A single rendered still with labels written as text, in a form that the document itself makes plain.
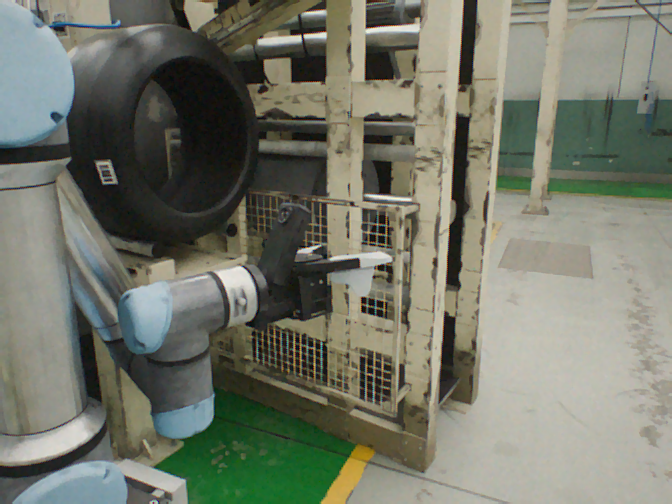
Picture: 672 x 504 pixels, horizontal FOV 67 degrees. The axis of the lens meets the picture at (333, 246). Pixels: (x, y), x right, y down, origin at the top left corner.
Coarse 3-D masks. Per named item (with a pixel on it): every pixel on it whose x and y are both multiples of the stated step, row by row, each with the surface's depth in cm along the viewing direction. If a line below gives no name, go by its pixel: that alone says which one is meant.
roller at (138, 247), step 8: (112, 232) 148; (112, 240) 146; (120, 240) 144; (128, 240) 142; (136, 240) 141; (144, 240) 140; (120, 248) 145; (128, 248) 142; (136, 248) 140; (144, 248) 138; (152, 248) 136; (160, 248) 138; (152, 256) 138; (160, 256) 138
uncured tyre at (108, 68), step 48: (96, 48) 125; (144, 48) 124; (192, 48) 134; (96, 96) 118; (192, 96) 170; (240, 96) 151; (96, 144) 119; (192, 144) 175; (240, 144) 169; (96, 192) 125; (144, 192) 128; (192, 192) 174; (240, 192) 157
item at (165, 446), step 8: (160, 440) 199; (168, 440) 199; (176, 440) 198; (152, 448) 193; (160, 448) 194; (168, 448) 194; (176, 448) 195; (144, 456) 190; (160, 456) 190; (144, 464) 186; (152, 464) 186
